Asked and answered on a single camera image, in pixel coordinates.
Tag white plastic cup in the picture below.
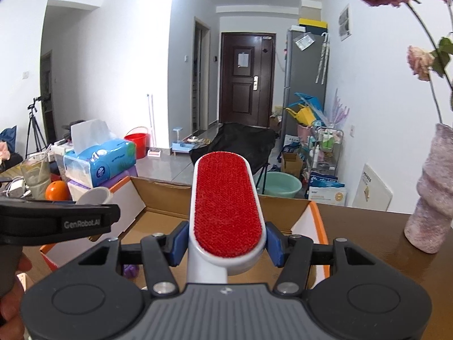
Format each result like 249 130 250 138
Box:
75 186 114 207

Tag yellow plastic stool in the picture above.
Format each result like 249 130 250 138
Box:
286 105 315 127

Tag dried pink roses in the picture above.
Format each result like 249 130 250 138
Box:
345 0 453 124

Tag white wire trolley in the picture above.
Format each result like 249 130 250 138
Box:
308 127 345 181

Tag red bucket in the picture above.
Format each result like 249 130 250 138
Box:
124 127 148 160

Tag pink bucket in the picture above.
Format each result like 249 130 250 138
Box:
296 123 314 146

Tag pink textured vase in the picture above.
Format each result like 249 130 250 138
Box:
404 123 453 254

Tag purple feather decoration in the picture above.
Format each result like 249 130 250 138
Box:
324 88 351 128

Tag grey refrigerator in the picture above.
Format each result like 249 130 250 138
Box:
283 25 328 149

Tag folded white umbrella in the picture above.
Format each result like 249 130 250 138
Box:
316 33 331 85

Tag small blue stand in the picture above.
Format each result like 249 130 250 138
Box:
172 127 194 156

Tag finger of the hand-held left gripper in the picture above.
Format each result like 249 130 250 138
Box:
0 201 121 219

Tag blue plastic stool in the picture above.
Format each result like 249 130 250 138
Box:
286 92 324 114

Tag white wall charger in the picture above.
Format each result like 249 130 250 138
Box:
7 179 27 198

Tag white leaning board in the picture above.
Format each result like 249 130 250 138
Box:
352 163 393 212

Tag yellow box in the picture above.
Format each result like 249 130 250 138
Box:
298 18 328 29

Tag dark brown door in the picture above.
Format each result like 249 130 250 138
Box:
219 32 276 128

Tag orange fruit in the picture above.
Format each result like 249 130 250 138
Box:
45 180 71 202

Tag person's left hand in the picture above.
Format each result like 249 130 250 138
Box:
0 253 33 328

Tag clear drinking glass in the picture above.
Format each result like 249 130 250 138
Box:
20 154 52 199

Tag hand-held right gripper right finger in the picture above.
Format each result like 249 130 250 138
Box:
265 222 378 297

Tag clear food container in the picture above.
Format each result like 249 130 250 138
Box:
51 144 75 178

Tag green plastic basin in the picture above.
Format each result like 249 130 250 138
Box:
264 172 303 199

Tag black camera tripod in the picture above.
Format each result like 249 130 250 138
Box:
27 96 50 157

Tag red and white lint brush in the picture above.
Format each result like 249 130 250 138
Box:
187 152 267 286

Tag black cloth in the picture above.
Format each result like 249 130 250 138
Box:
189 122 277 175

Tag red cardboard box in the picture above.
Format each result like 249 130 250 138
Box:
39 176 331 291

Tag blue and white package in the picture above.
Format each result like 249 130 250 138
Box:
307 175 347 206

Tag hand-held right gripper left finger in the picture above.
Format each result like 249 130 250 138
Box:
76 221 190 298

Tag white mop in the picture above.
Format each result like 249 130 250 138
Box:
146 93 162 158

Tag small brown cardboard box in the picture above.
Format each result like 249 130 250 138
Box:
281 152 304 178

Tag blue tissue pack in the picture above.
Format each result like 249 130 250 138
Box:
64 120 137 188

